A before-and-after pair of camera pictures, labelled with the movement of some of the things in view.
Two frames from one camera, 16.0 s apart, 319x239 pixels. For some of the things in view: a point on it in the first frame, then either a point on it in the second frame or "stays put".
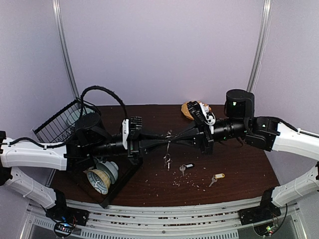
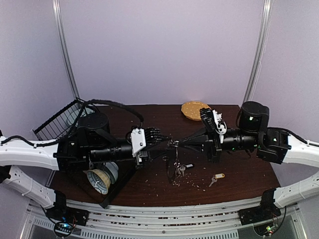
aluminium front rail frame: x=221 y=221 stays put
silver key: x=168 y=161 → x=177 y=169
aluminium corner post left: x=58 y=12 stays put
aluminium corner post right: x=266 y=15 stays put
